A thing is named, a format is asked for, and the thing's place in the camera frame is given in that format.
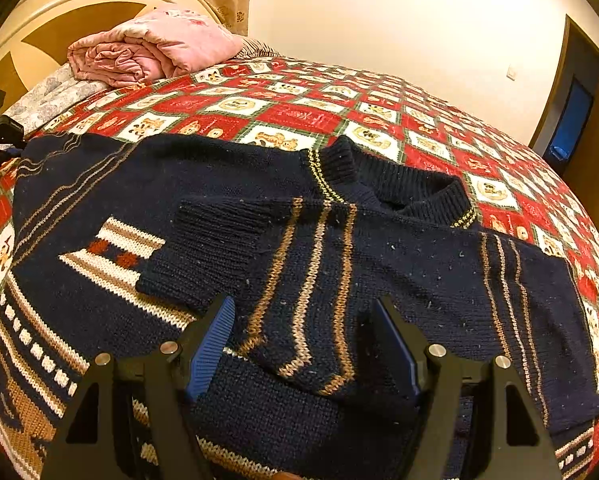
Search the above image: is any striped pillow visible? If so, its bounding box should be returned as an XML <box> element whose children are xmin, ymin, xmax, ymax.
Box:
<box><xmin>234</xmin><ymin>36</ymin><xmax>285</xmax><ymax>59</ymax></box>

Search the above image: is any cream wooden headboard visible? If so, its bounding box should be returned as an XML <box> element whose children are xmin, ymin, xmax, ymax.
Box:
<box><xmin>0</xmin><ymin>0</ymin><xmax>225</xmax><ymax>111</ymax></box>

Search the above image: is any red bear-print bedspread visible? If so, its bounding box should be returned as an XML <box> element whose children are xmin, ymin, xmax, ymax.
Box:
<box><xmin>0</xmin><ymin>57</ymin><xmax>599</xmax><ymax>480</ymax></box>

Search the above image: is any grey floral pillow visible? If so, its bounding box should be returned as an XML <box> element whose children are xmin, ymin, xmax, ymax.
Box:
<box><xmin>6</xmin><ymin>65</ymin><xmax>112</xmax><ymax>133</ymax></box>

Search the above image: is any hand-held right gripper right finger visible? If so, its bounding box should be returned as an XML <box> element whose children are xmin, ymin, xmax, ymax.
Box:
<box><xmin>374</xmin><ymin>295</ymin><xmax>563</xmax><ymax>480</ymax></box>

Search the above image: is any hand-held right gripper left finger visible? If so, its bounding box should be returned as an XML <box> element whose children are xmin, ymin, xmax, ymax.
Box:
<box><xmin>39</xmin><ymin>294</ymin><xmax>237</xmax><ymax>480</ymax></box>

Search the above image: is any wooden door frame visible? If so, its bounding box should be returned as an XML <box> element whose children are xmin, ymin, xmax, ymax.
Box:
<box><xmin>528</xmin><ymin>14</ymin><xmax>599</xmax><ymax>161</ymax></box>

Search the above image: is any navy knit sweater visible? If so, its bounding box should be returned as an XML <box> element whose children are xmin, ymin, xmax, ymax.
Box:
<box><xmin>0</xmin><ymin>132</ymin><xmax>599</xmax><ymax>480</ymax></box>

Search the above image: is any pink folded quilt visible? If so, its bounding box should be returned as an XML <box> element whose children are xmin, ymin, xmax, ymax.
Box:
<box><xmin>68</xmin><ymin>4</ymin><xmax>243</xmax><ymax>85</ymax></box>

